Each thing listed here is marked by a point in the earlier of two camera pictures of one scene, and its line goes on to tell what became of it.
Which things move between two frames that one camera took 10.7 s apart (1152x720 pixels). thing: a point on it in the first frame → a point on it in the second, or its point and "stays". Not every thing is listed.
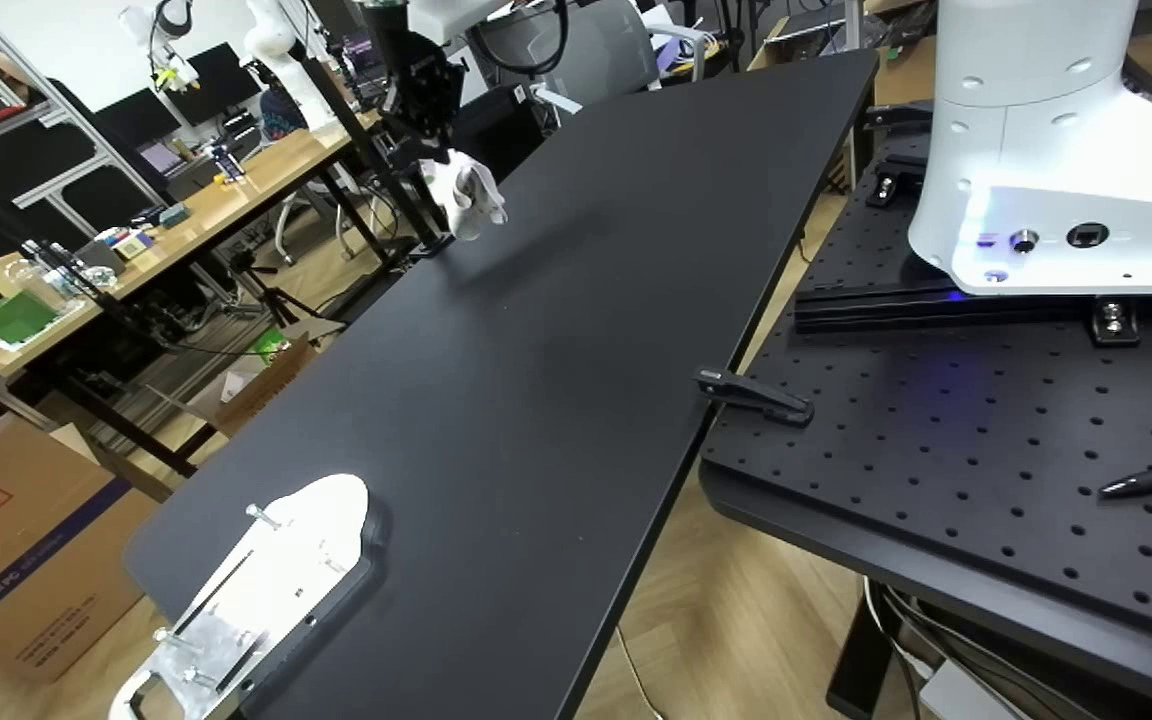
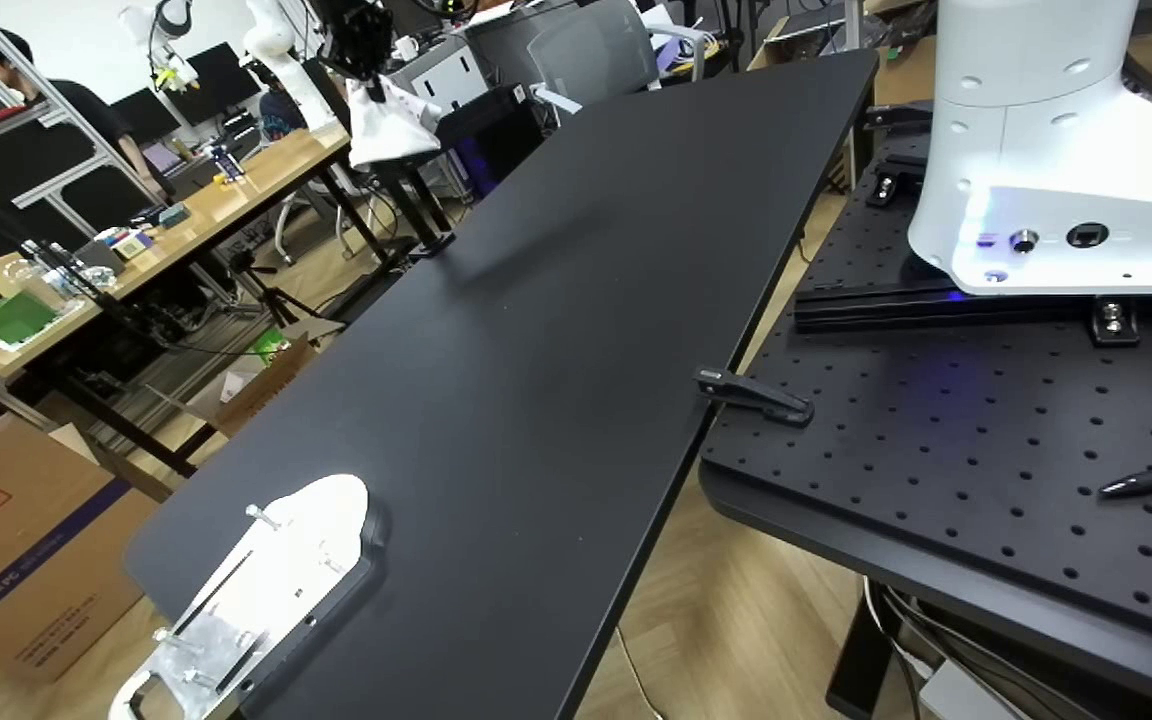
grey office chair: [579, 51] stays
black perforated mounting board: [958, 445] stays
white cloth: [462, 185] → [386, 129]
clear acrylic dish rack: [291, 554] stays
